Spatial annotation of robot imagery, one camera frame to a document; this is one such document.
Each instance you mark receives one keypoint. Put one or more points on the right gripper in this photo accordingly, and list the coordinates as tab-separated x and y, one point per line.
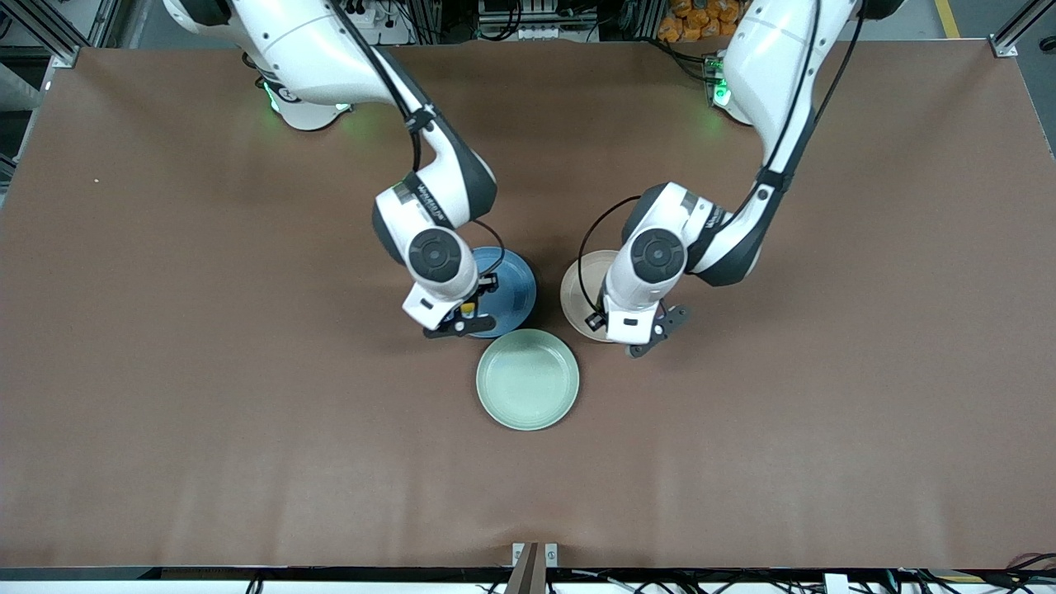
485	285

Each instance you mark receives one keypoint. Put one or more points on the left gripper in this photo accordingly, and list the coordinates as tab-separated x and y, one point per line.
596	320

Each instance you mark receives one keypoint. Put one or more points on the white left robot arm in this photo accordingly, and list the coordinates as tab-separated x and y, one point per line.
767	66

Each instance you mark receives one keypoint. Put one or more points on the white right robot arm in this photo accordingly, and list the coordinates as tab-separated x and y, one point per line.
305	41

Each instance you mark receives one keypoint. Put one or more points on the blue plate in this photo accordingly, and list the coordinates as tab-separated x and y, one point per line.
511	289

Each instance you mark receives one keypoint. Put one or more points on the beige plate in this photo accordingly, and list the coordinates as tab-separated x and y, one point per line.
577	289

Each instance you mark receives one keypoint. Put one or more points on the pale green plate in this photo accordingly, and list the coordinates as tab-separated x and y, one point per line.
528	379

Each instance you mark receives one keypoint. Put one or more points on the brown table mat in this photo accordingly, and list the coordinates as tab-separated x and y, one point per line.
247	412

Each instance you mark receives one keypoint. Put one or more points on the white power strip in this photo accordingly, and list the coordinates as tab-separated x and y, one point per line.
388	25

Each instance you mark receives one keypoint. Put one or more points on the orange packaged goods pile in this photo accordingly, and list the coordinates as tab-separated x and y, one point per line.
693	21

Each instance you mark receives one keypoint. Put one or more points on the metal mount bracket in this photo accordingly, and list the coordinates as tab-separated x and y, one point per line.
535	569

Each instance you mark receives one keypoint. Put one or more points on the aluminium frame profile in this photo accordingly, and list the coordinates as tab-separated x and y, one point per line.
1011	37
33	25

